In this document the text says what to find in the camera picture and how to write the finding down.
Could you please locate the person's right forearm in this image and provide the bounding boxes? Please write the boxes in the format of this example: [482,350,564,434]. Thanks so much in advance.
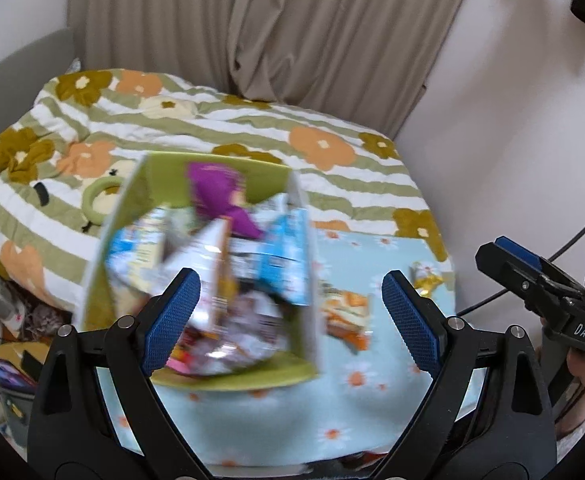
[555,385,585,456]

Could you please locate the light blue daisy tablecloth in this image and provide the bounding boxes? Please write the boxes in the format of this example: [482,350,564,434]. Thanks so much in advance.
[97,220,478,466]

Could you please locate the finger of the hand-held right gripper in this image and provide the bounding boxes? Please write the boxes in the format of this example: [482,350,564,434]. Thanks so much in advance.
[495,236,580,293]
[475,241,565,311]

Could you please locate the beige curtain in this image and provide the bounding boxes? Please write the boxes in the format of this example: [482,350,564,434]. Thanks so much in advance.
[67,0,478,138]

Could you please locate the black cable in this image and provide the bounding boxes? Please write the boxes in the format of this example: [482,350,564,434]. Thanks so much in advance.
[455,222,585,316]

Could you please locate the pink and yellow snack packet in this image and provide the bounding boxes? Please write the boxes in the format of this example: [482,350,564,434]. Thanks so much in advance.
[167,330,216,376]

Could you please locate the yellow-green cardboard box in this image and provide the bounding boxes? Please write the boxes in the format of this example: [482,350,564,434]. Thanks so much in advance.
[75,151,320,391]

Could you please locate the striped floral blanket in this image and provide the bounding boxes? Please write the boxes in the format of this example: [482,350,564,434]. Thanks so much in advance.
[0,69,450,321]

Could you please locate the tablet with lit screen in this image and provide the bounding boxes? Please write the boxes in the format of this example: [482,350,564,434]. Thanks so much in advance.
[0,352,36,393]

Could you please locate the mauve striped snack packet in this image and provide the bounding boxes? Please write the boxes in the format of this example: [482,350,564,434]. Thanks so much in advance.
[222,287,293,361]

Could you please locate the purple snack packet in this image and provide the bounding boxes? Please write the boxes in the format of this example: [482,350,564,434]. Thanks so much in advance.
[186,161,266,240]

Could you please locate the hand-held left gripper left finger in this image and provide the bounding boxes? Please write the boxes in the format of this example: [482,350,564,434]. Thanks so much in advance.
[26,267,208,480]

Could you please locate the large white and blue snack bag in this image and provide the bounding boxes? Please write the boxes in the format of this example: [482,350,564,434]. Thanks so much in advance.
[252,207,313,306]

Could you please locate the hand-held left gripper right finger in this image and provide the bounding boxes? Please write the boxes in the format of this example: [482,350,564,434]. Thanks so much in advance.
[372,270,558,480]

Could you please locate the person's right hand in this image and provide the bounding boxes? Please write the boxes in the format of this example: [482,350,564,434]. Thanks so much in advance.
[565,347,585,391]

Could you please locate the yellow and white snack bag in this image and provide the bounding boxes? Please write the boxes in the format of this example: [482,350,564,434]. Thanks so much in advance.
[106,207,173,296]

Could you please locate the grey headboard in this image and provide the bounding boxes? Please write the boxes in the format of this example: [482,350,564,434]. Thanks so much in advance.
[0,27,78,86]

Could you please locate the orange and white snack packet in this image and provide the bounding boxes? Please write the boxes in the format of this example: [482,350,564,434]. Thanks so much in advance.
[319,287,373,353]

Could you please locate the small gold packet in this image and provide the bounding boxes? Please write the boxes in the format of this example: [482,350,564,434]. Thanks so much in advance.
[409,261,445,295]

